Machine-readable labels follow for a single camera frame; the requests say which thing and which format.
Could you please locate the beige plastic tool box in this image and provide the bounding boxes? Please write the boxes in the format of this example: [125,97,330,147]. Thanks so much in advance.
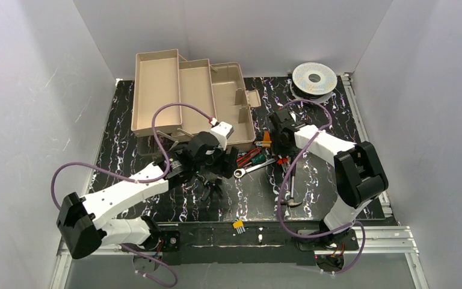
[131,49,261,152]

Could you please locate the black handled hammer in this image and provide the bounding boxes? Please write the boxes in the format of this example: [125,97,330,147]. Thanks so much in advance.
[281,166,302,208]

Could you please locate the aluminium frame rail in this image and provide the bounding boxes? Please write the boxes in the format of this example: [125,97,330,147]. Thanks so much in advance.
[57,67,418,278]

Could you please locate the green stubby screwdriver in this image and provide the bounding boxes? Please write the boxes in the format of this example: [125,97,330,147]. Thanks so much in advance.
[251,154,266,165]

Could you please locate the orange hex key set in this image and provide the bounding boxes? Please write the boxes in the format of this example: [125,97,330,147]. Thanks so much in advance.
[254,131,272,148]

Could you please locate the orange handled pliers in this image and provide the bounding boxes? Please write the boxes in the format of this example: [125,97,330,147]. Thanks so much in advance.
[277,156,291,174]

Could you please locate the black grey wire stripper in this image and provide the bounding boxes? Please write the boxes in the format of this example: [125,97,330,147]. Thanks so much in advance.
[198,176,223,202]

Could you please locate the silver combination wrench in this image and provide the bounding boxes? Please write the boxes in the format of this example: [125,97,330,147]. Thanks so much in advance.
[233,158,276,178]

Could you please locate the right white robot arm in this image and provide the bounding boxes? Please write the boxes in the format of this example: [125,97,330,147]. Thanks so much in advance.
[269,109,389,241]

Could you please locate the red utility knife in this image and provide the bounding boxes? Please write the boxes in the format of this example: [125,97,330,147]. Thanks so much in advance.
[236,148,261,168]

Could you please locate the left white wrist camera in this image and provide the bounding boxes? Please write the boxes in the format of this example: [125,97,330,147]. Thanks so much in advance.
[209,117,234,151]

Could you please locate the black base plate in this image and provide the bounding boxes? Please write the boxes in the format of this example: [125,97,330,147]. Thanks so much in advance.
[159,221,360,266]

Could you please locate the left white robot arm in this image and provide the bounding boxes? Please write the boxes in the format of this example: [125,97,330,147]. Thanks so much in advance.
[56,123,238,259]

